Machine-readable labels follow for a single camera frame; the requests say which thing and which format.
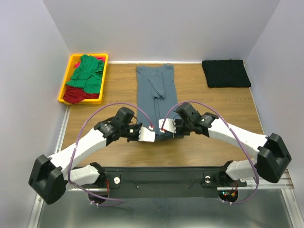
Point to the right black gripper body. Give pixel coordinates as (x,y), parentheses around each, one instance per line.
(183,127)

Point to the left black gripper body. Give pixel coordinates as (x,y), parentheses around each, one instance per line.
(131,131)

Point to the blue-grey t-shirt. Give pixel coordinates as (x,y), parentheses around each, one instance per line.
(156,95)

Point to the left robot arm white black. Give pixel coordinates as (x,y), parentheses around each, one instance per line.
(52,176)

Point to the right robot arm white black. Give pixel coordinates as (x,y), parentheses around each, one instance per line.
(267,156)

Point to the dark red t-shirt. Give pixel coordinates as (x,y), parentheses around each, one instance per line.
(74,95)

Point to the folded black t-shirt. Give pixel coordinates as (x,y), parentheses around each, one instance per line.
(225,73)

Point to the green t-shirt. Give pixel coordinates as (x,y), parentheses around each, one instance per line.
(88,75)

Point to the electronics board with leds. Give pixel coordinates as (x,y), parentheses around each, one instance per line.
(228,195)

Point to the pink t-shirt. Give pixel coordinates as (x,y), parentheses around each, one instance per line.
(98,58)

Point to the yellow plastic tray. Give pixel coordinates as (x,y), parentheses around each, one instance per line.
(70,69)

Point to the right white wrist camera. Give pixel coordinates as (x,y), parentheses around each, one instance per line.
(167,126)

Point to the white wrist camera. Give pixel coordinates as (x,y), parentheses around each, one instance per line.
(146,134)
(167,126)

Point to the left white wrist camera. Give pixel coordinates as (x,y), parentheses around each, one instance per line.
(146,134)

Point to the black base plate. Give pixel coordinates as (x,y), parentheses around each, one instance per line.
(164,182)

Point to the aluminium frame rail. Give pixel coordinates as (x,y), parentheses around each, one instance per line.
(83,207)

